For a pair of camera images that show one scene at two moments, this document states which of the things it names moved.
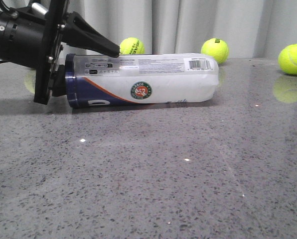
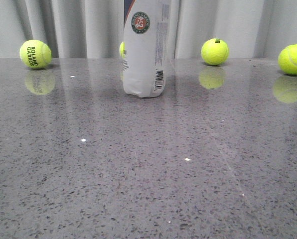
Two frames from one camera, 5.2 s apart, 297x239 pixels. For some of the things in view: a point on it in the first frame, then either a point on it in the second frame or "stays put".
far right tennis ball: x=293 y=59 stays put
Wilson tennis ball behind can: x=216 y=47 stays put
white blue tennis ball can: x=141 y=79 to x=146 y=24
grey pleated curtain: x=250 y=29 stays put
